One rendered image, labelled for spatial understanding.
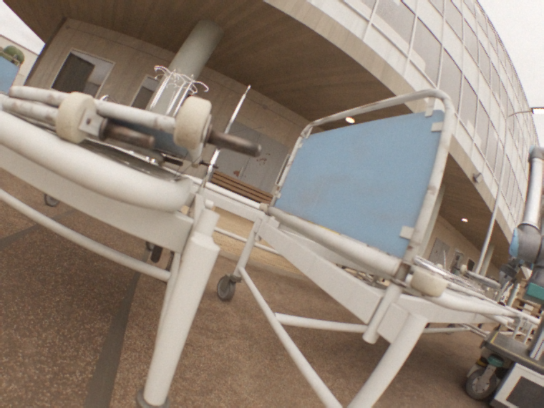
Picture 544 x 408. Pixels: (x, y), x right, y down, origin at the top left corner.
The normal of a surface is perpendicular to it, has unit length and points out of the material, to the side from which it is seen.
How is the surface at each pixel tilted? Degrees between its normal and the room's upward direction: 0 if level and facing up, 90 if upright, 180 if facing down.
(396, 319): 90
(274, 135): 90
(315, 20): 90
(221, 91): 90
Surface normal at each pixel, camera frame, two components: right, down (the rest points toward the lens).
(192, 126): 0.21, 0.39
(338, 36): 0.34, 0.14
